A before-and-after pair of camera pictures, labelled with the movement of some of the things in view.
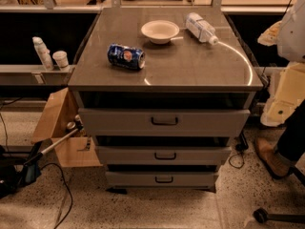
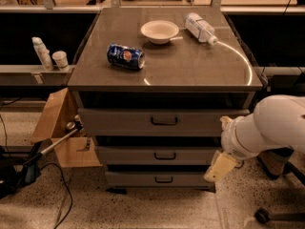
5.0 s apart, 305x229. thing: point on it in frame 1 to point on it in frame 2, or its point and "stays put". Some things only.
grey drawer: [162, 156] stays put
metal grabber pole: [72, 127] stays put
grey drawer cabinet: [165, 93] stays put
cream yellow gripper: [293, 37] to [229, 138]
